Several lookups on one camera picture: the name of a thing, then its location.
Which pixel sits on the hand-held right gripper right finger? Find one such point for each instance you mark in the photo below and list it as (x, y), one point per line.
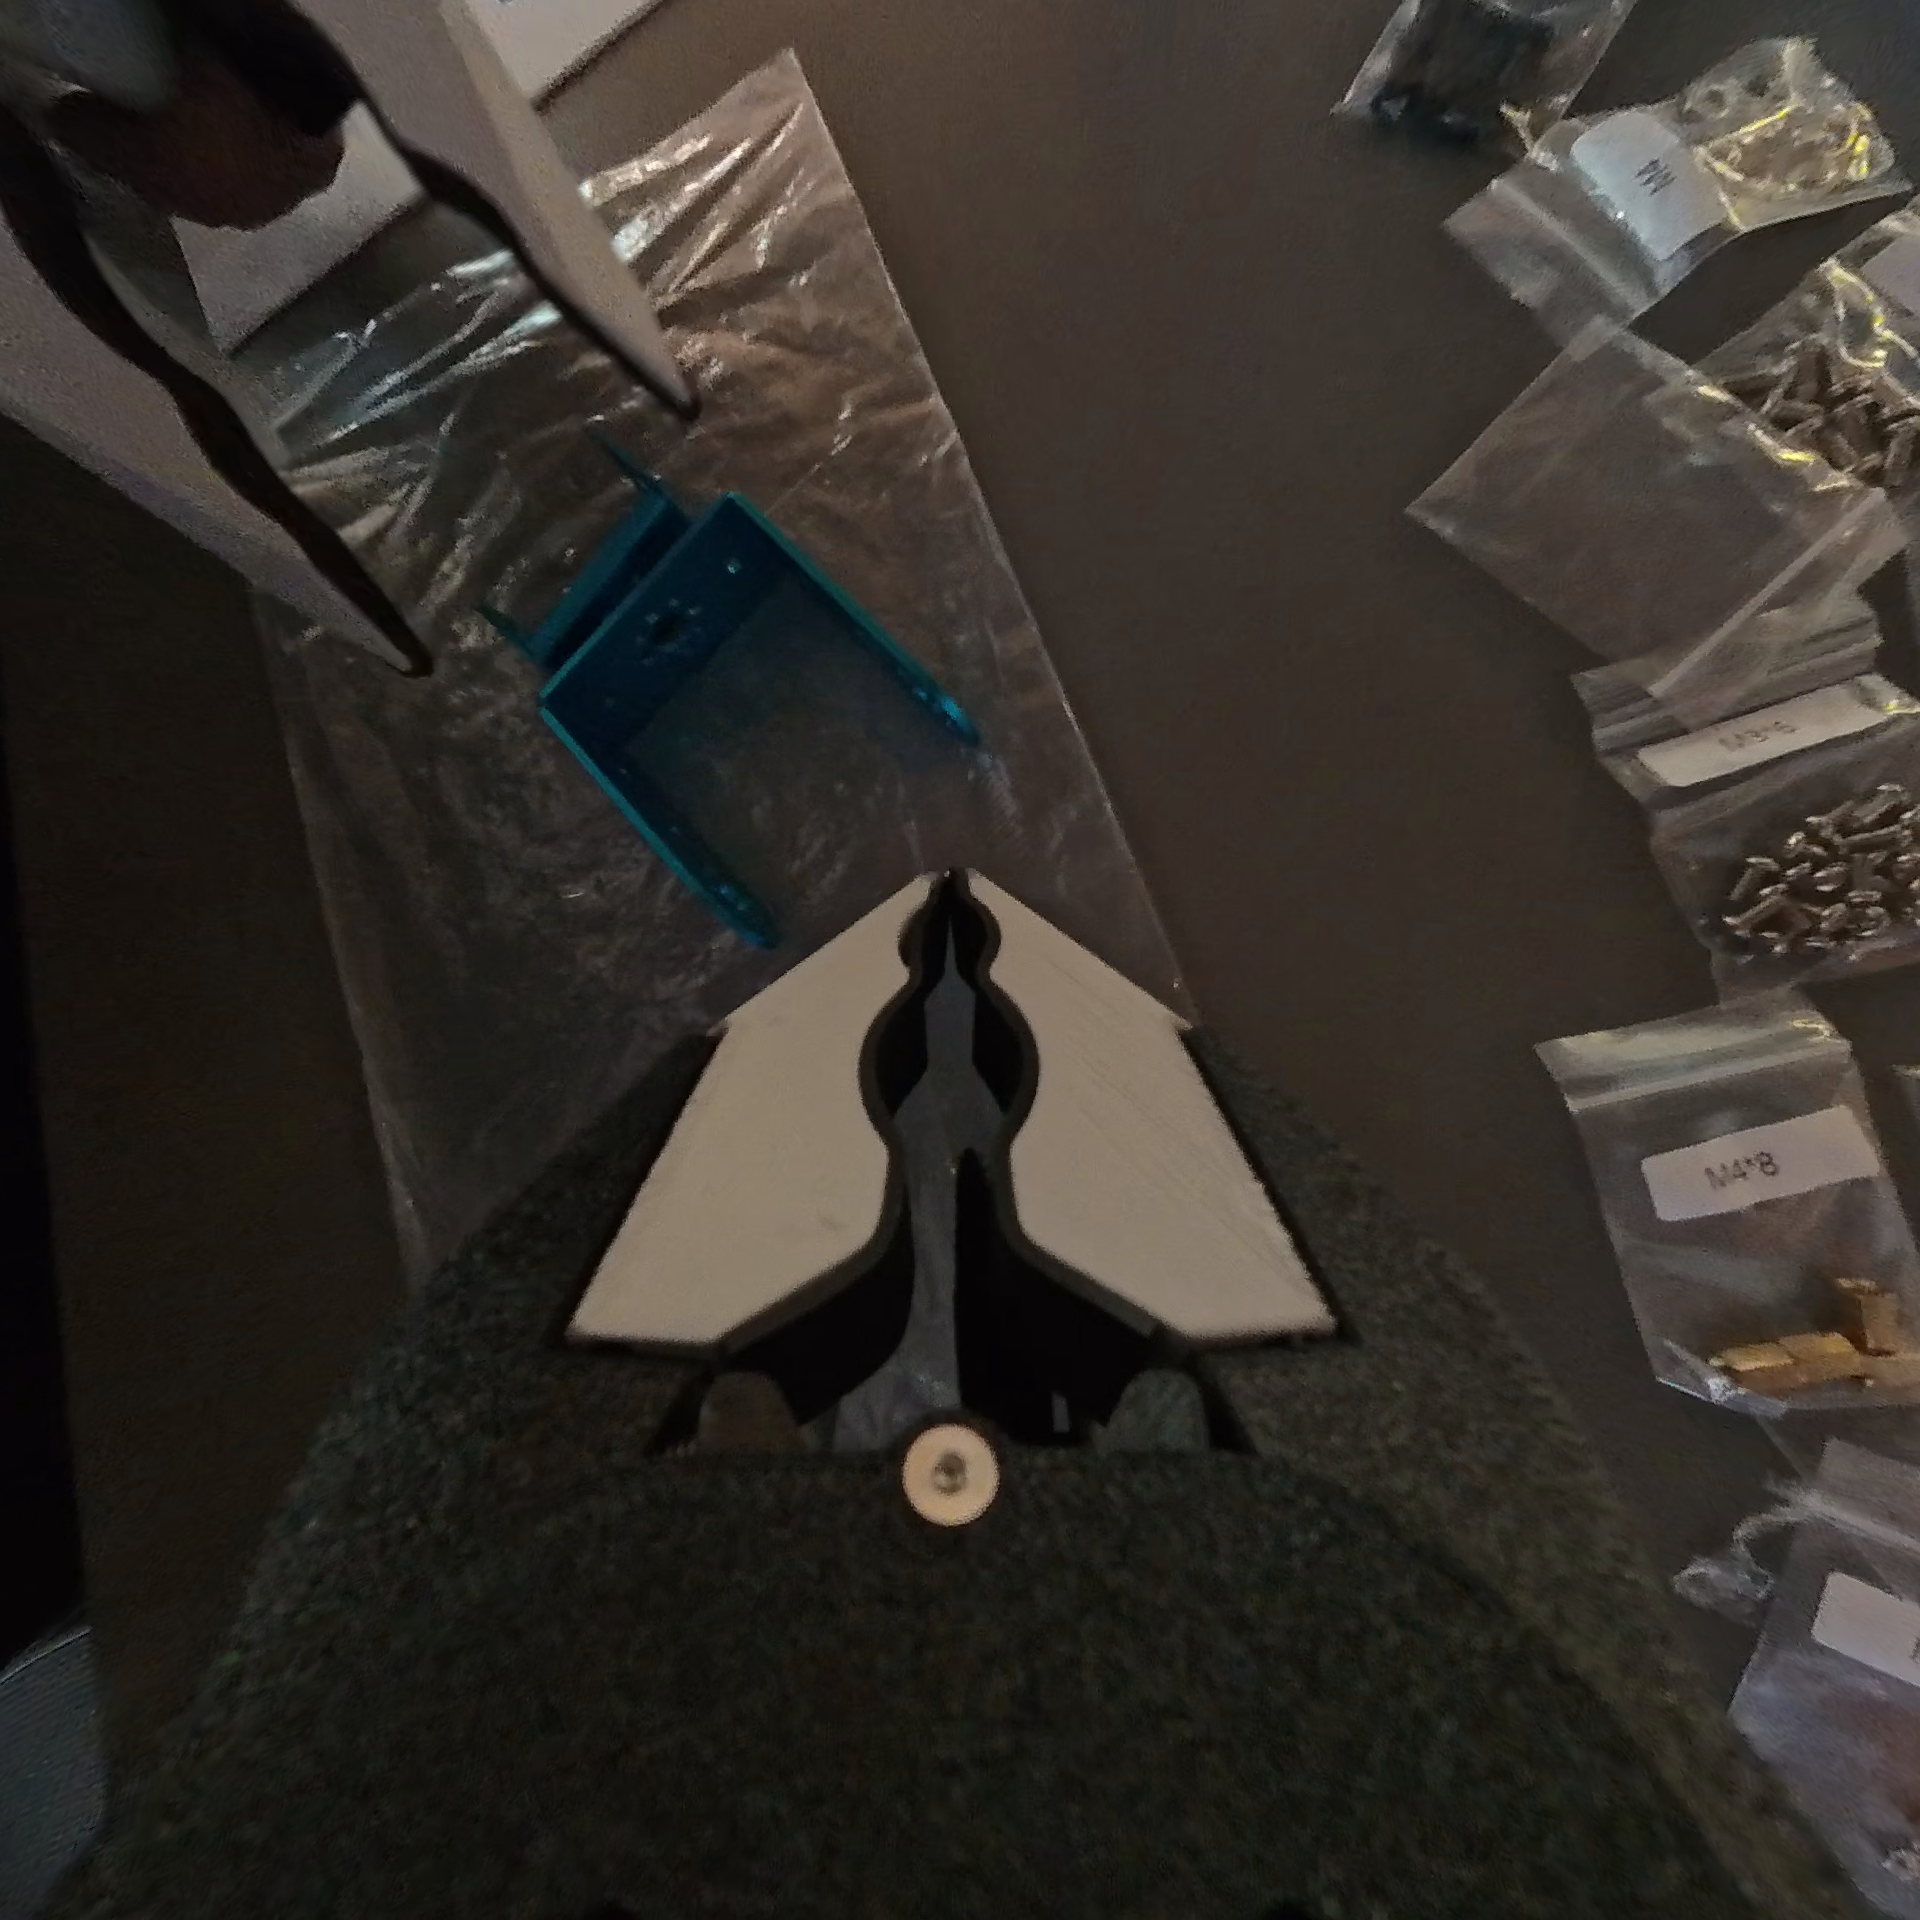
(1153, 1183)

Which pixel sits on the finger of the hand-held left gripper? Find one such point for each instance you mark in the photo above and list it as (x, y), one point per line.
(134, 439)
(565, 196)

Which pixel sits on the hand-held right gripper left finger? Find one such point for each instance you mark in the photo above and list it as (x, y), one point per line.
(735, 1183)

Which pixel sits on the large clear plastic bag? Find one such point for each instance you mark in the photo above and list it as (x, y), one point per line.
(842, 377)

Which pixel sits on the small teal metal bracket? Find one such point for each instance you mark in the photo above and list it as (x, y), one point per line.
(594, 578)

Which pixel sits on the teal metal U bracket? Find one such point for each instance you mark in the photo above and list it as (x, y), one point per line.
(705, 657)

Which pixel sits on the dark grey desk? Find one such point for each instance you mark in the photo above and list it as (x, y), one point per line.
(1275, 596)

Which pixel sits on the assembly instruction manual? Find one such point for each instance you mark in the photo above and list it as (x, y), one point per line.
(298, 282)

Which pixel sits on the pile of small hardware bags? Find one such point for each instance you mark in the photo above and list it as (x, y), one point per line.
(1723, 596)

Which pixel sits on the grey mesh chair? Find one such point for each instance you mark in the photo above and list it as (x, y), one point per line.
(49, 1724)

